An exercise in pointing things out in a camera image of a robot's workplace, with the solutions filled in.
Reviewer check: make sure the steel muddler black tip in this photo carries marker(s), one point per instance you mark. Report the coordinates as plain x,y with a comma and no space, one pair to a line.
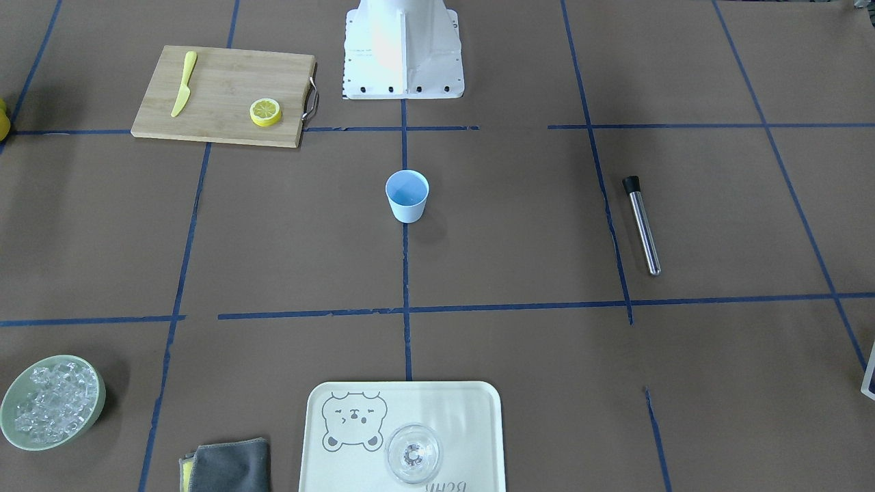
632,187

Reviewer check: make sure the yellow lemon half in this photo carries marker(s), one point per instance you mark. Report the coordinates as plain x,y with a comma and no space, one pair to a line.
265,112

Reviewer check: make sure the light blue plastic cup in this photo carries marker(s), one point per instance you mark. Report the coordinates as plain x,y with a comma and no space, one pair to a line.
407,192

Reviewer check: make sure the cream bear tray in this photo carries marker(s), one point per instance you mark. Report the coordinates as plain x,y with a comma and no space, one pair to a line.
348,425

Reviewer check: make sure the clear wine glass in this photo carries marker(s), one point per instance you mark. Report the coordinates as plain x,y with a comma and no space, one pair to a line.
414,454

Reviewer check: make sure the bamboo cutting board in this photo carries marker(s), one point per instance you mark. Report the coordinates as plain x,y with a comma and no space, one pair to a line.
224,83

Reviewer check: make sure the grey folded cloth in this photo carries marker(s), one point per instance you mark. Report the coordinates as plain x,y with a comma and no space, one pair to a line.
234,466

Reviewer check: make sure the yellow plastic knife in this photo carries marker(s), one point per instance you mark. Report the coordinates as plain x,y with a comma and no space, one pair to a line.
184,91

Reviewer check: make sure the green bowl of ice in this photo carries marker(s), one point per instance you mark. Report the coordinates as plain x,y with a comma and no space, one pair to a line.
56,400

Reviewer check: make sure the yellow object at edge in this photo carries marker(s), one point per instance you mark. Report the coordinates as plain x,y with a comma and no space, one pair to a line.
5,123

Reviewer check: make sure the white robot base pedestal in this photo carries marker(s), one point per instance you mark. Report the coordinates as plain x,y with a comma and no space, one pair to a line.
402,50

